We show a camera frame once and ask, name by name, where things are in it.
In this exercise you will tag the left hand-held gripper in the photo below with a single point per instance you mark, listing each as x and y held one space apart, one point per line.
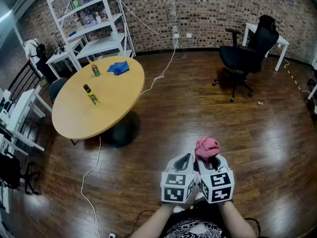
173 187

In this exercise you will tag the pink cloth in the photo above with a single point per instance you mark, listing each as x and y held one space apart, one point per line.
206 147

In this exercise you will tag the cardboard box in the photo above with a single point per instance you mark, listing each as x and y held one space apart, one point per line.
44 83

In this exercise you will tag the green bottle orange cap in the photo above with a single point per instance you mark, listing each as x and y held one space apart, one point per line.
95 71

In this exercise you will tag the person's left forearm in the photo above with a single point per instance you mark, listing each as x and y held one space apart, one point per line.
153 222

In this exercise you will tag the black metal railing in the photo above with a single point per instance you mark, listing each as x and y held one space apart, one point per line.
22 80

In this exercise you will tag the round wooden table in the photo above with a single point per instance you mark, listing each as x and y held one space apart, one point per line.
74 118

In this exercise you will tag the small white table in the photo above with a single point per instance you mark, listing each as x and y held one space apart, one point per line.
59 56

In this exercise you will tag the white desk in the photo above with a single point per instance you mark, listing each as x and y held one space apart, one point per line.
22 108
282 42

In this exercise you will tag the group of plastic bottles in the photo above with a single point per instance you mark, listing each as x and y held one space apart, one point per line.
92 18

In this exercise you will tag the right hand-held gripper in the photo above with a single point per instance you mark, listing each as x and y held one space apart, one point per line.
218 187

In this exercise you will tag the person's black printed t-shirt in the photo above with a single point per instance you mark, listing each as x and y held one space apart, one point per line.
193 227

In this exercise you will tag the dark grey chair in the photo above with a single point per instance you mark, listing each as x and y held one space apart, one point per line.
57 88

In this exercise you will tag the white shelving rack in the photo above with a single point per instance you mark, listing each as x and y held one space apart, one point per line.
99 46

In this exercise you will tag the yellow black floor strip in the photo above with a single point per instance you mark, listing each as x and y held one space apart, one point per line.
292 77

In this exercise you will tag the person's left white shoe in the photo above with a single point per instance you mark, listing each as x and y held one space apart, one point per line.
178 209

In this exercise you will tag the white wall socket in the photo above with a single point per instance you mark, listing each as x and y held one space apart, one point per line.
189 35
176 36

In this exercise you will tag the yellow bottle black cap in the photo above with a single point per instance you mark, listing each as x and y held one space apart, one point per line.
92 98

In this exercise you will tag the small blue object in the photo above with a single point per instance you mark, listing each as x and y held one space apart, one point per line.
73 34

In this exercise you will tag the person's right forearm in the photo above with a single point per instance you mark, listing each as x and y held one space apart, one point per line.
235 219

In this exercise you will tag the black router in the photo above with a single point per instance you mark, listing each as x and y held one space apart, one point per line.
59 49

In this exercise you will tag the blue cloth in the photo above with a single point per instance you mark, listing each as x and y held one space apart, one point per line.
118 68

